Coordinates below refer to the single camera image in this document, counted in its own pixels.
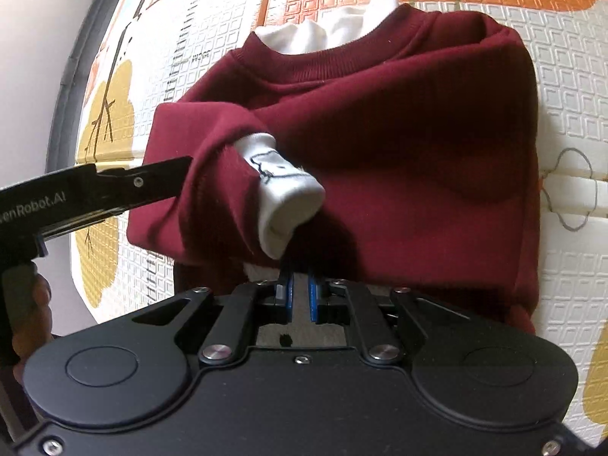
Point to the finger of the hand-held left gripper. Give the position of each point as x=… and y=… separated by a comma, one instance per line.
x=152, y=180

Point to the person's left hand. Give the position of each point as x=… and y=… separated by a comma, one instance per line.
x=35, y=323

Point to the printed foam play mat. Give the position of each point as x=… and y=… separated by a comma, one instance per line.
x=570, y=104

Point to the white shirt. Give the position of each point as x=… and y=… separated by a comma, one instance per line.
x=285, y=199

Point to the maroon sweatshirt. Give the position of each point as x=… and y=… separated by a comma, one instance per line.
x=403, y=152

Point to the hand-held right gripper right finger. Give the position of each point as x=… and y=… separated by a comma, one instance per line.
x=314, y=294

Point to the grey thread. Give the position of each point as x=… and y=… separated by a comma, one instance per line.
x=589, y=166

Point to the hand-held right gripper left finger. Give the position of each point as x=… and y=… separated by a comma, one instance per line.
x=286, y=294

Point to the dark grey edge strip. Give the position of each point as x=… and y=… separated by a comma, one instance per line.
x=76, y=80

